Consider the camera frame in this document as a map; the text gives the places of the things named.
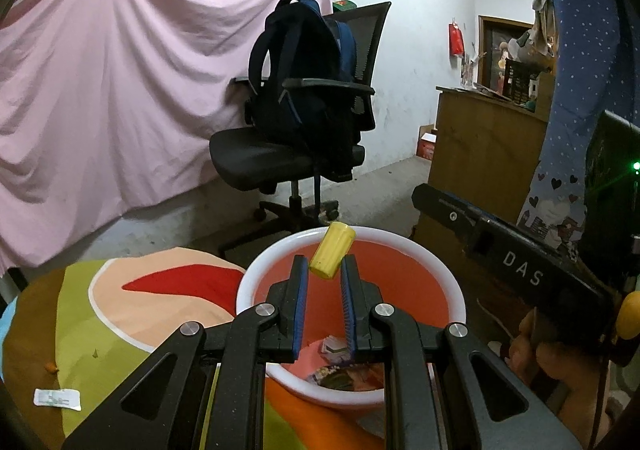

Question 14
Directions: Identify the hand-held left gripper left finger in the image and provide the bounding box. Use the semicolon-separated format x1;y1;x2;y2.
62;254;310;450

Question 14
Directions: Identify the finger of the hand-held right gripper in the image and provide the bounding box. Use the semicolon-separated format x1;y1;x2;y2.
411;183;482;252

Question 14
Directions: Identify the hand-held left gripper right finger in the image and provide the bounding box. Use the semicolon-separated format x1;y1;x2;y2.
340;254;583;450

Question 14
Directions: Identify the small yellow plastic bottle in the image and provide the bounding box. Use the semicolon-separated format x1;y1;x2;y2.
308;223;357;279

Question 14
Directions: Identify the red basin with white rim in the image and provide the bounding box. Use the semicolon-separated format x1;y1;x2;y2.
235;226;467;410

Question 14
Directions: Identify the person's right hand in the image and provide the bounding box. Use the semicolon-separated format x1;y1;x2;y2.
509;307;616;437

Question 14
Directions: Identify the cardboard box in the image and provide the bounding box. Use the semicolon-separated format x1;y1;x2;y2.
416;124;439;160

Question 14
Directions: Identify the wooden cabinet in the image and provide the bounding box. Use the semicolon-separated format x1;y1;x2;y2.
414;85;552;251

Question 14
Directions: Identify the colourful snack wrapper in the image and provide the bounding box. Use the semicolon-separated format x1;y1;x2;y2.
310;364;386;392

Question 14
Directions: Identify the colourful printed blanket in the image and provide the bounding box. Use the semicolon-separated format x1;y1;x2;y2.
0;245;391;450

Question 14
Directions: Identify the black basket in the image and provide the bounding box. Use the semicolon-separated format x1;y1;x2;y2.
502;58;545;102

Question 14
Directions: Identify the black office chair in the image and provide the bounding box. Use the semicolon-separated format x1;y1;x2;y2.
209;1;392;251

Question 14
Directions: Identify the framed picture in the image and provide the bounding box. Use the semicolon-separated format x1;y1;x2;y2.
477;14;540;97

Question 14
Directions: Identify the red hanging charm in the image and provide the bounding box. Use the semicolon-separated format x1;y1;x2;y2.
448;22;466;59

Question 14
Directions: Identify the blue dotted curtain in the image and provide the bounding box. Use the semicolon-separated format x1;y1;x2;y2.
515;0;632;251

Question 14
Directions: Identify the dark blue backpack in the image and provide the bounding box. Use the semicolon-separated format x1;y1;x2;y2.
247;0;358;151

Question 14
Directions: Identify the small white wrapper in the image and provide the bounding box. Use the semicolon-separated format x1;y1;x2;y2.
33;387;82;412

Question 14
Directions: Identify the pink bed sheet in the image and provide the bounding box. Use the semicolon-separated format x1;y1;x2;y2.
0;0;335;276

